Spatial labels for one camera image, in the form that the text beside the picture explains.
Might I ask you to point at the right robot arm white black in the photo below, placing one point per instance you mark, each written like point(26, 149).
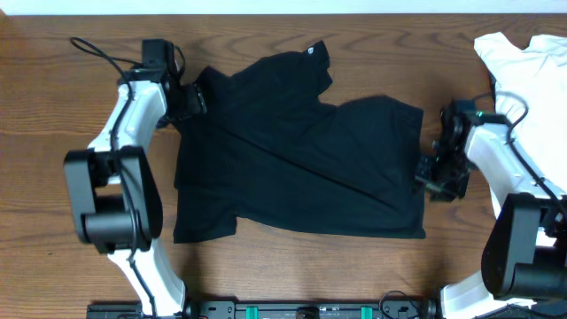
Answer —
point(524, 260)

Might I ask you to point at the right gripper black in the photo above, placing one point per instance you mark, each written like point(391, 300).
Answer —
point(443, 193)

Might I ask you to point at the black t-shirt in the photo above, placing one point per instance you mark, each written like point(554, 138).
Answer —
point(269, 150)

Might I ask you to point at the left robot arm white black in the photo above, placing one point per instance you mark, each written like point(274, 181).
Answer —
point(115, 201)

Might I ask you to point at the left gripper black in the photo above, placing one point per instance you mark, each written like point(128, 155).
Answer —
point(195, 100)

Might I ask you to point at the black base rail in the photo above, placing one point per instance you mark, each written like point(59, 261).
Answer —
point(228, 309)

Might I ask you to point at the white garment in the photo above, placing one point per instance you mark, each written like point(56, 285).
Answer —
point(530, 87)

